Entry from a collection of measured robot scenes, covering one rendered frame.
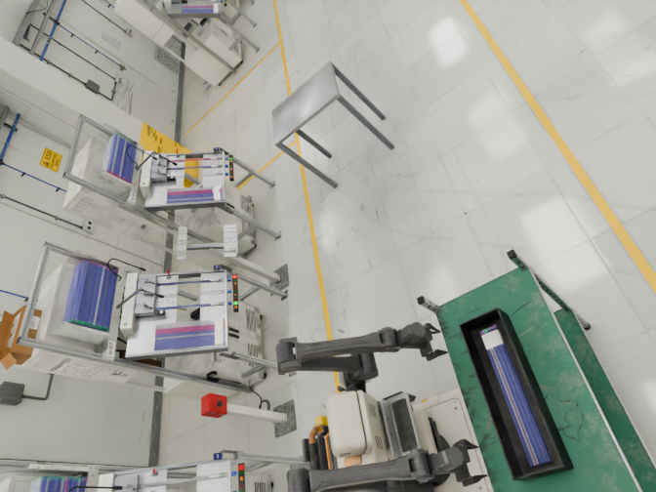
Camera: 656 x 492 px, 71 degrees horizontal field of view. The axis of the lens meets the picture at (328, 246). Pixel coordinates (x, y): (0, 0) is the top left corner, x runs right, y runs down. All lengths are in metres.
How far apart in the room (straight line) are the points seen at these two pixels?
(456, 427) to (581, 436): 1.03
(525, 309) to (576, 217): 1.28
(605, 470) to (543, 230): 1.70
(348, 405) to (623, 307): 1.68
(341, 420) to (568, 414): 0.79
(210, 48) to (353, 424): 6.40
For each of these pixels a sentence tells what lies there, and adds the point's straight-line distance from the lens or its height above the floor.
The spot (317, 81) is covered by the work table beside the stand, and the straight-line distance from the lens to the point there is 4.02.
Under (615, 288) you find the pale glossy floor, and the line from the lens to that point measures 2.94.
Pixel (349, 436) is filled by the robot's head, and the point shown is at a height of 1.36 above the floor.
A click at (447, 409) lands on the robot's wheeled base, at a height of 0.28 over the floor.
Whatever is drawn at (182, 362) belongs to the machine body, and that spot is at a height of 0.62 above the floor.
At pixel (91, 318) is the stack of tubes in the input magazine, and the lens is 3.57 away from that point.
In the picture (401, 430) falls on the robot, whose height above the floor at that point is 1.04.
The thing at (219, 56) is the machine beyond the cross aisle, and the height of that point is 0.34.
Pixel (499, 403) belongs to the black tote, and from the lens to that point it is 1.93.
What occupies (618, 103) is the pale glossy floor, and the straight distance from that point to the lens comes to 3.51.
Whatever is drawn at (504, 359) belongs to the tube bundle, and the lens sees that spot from 1.91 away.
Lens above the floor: 2.75
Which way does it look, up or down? 42 degrees down
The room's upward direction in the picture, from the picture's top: 60 degrees counter-clockwise
